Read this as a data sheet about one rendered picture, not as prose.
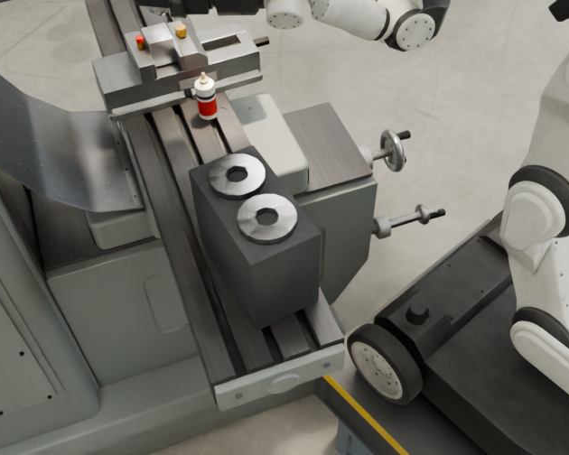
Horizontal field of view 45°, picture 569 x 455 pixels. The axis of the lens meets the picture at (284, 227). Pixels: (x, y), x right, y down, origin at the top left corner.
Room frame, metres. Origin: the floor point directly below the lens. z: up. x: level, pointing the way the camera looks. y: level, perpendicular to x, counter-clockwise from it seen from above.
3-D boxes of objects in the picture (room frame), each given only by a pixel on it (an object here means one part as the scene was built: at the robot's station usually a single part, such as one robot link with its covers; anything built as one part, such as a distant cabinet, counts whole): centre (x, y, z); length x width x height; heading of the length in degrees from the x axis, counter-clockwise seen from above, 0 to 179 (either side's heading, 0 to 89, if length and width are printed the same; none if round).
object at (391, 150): (1.26, -0.26, 0.64); 0.16 x 0.12 x 0.12; 109
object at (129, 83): (1.22, 0.22, 1.00); 0.35 x 0.15 x 0.11; 111
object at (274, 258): (0.69, 0.05, 1.04); 0.22 x 0.12 x 0.20; 28
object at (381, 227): (1.14, -0.33, 0.52); 0.22 x 0.06 x 0.06; 109
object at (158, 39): (1.21, 0.25, 1.05); 0.06 x 0.05 x 0.06; 21
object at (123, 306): (1.11, 0.19, 0.44); 0.80 x 0.30 x 0.60; 109
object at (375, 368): (0.73, -0.22, 0.50); 0.20 x 0.05 x 0.20; 40
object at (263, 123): (1.10, 0.22, 0.80); 0.50 x 0.35 x 0.12; 109
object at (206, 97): (1.10, 0.15, 1.00); 0.04 x 0.04 x 0.11
